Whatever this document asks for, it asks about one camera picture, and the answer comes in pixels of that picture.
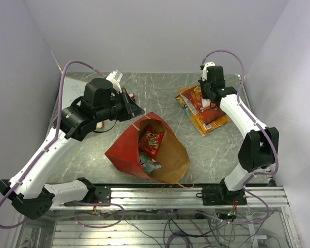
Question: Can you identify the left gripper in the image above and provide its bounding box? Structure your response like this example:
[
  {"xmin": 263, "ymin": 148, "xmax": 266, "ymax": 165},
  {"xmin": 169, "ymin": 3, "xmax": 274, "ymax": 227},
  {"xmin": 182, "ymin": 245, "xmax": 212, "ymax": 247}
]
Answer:
[{"xmin": 95, "ymin": 87, "xmax": 145, "ymax": 122}]

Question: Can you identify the red doritos bag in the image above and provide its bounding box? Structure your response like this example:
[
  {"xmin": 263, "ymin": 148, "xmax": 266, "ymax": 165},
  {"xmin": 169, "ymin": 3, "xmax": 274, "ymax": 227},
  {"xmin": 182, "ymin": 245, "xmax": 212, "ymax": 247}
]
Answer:
[{"xmin": 179, "ymin": 85, "xmax": 225, "ymax": 124}]

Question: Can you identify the brown teal chips bag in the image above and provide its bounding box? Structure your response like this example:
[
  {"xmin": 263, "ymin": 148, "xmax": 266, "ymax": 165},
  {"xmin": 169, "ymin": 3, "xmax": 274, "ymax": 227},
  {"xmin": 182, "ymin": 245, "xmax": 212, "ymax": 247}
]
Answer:
[{"xmin": 174, "ymin": 94, "xmax": 234, "ymax": 136}]

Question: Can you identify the orange snack bag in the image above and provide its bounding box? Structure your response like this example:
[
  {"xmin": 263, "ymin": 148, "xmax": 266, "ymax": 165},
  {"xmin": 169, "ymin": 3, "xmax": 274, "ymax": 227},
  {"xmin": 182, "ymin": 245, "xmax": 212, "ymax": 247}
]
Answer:
[{"xmin": 175, "ymin": 85, "xmax": 230, "ymax": 136}]

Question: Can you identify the red paper bag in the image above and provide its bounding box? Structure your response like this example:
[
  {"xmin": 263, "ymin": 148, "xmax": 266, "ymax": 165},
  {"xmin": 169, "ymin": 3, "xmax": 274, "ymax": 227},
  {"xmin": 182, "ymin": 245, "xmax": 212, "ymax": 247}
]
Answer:
[{"xmin": 105, "ymin": 112, "xmax": 195, "ymax": 189}]

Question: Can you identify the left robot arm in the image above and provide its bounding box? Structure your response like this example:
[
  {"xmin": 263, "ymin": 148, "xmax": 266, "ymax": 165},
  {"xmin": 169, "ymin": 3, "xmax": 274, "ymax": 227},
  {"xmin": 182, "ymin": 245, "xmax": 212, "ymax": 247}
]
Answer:
[{"xmin": 0, "ymin": 78, "xmax": 145, "ymax": 220}]

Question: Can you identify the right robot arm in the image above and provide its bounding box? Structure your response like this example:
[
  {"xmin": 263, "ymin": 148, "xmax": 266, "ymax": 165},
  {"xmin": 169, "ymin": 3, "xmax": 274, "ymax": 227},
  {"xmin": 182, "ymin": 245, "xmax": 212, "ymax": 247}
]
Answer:
[{"xmin": 199, "ymin": 62, "xmax": 279, "ymax": 205}]

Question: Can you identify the red fritos snack bag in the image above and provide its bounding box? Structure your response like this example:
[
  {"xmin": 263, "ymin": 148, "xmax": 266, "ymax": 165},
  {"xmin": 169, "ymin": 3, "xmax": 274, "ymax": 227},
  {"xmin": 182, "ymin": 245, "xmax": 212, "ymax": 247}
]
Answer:
[{"xmin": 138, "ymin": 125, "xmax": 164, "ymax": 159}]

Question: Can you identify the green white snack bag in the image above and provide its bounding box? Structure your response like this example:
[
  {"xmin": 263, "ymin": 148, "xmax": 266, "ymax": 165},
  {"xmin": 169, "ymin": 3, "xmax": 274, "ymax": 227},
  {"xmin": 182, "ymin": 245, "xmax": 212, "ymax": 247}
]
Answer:
[{"xmin": 139, "ymin": 152, "xmax": 162, "ymax": 174}]

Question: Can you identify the red and black stamp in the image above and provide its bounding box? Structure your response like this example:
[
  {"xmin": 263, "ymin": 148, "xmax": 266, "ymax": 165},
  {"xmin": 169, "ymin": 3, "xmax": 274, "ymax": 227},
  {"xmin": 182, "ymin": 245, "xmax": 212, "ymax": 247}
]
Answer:
[{"xmin": 129, "ymin": 92, "xmax": 136, "ymax": 102}]

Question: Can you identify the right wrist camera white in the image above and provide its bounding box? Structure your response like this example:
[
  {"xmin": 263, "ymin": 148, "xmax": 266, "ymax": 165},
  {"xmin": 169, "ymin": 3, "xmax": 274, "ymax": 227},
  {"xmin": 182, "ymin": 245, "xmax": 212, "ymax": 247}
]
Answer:
[{"xmin": 200, "ymin": 61, "xmax": 215, "ymax": 108}]

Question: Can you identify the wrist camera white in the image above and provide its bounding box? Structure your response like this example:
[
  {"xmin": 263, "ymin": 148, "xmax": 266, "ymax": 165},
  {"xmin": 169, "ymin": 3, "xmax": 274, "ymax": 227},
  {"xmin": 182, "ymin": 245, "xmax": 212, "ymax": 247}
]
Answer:
[
  {"xmin": 200, "ymin": 61, "xmax": 215, "ymax": 108},
  {"xmin": 105, "ymin": 70, "xmax": 123, "ymax": 92}
]

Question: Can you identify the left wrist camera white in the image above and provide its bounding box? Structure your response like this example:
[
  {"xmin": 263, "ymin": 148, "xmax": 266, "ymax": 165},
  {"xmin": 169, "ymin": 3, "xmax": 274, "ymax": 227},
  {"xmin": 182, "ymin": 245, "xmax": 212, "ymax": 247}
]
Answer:
[{"xmin": 105, "ymin": 70, "xmax": 123, "ymax": 92}]

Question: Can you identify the white board with yellow frame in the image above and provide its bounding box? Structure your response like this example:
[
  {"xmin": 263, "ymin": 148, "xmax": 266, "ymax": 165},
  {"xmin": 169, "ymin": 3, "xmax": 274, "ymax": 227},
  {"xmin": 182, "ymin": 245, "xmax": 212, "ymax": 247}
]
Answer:
[{"xmin": 58, "ymin": 75, "xmax": 105, "ymax": 129}]

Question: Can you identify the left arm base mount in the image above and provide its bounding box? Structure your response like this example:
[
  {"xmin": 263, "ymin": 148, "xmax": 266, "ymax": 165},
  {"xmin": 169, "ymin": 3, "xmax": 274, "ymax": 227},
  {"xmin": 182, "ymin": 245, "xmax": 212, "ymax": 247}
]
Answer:
[{"xmin": 94, "ymin": 186, "xmax": 111, "ymax": 204}]

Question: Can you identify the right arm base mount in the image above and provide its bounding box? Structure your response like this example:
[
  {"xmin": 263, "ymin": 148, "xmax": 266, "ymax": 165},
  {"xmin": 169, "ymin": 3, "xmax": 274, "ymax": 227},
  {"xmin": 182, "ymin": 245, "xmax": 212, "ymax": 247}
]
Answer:
[{"xmin": 196, "ymin": 184, "xmax": 247, "ymax": 206}]

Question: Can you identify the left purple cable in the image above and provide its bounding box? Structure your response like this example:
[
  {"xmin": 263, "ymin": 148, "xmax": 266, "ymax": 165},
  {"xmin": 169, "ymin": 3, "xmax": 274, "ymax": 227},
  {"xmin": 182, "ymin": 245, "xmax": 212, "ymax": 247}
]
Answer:
[{"xmin": 0, "ymin": 60, "xmax": 127, "ymax": 229}]

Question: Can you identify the aluminium frame rail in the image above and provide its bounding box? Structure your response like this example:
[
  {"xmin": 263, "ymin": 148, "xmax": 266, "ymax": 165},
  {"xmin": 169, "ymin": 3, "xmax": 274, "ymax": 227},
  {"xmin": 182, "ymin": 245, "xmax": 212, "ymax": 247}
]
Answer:
[{"xmin": 18, "ymin": 187, "xmax": 290, "ymax": 210}]

